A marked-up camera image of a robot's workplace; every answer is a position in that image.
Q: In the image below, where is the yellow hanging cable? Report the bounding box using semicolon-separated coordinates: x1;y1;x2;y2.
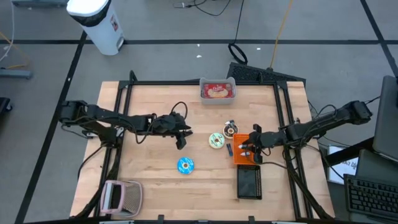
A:
269;0;295;71

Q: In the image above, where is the white plastic storage bin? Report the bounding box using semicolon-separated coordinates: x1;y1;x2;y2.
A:
199;77;237;106

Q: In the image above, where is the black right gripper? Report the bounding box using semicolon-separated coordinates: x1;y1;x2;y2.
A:
248;123;287;165

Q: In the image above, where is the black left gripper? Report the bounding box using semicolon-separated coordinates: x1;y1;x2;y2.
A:
154;112;193;151

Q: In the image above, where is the grey laptop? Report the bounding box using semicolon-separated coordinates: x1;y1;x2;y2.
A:
372;75;398;162

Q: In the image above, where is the white trash can black liner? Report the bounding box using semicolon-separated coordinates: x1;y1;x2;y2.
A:
66;0;126;56

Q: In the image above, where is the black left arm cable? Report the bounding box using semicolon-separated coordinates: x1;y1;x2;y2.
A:
133;101;189;146

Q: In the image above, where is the grey metal floor foot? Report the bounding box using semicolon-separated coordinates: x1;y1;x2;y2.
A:
0;68;34;80

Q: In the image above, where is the black plastic basket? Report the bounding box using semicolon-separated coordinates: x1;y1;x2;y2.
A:
236;164;263;200

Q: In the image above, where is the green frosted toy donut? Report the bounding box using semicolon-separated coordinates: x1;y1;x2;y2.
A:
208;132;226;149

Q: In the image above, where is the dark grey flat panel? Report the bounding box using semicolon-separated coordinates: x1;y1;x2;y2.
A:
354;149;398;182

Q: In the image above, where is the black computer keyboard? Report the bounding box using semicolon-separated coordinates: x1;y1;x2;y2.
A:
343;173;398;222

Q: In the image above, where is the white paper sheet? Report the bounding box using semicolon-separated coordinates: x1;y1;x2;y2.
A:
326;144;359;185

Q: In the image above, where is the black floor cable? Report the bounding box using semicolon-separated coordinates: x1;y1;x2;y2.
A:
172;0;233;17
228;0;249;65

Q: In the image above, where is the orange plastic basket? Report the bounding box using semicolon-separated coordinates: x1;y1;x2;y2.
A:
232;133;259;166

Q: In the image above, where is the chocolate frosted toy donut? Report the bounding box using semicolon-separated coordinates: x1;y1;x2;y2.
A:
222;123;239;139

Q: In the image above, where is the blue frosted toy donut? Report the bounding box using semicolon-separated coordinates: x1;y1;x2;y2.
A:
177;156;195;175

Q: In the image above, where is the pink metal box grater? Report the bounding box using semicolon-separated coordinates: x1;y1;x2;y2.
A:
99;179;144;218

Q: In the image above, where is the black metal table frame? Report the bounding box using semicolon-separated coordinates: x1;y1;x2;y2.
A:
93;70;335;220

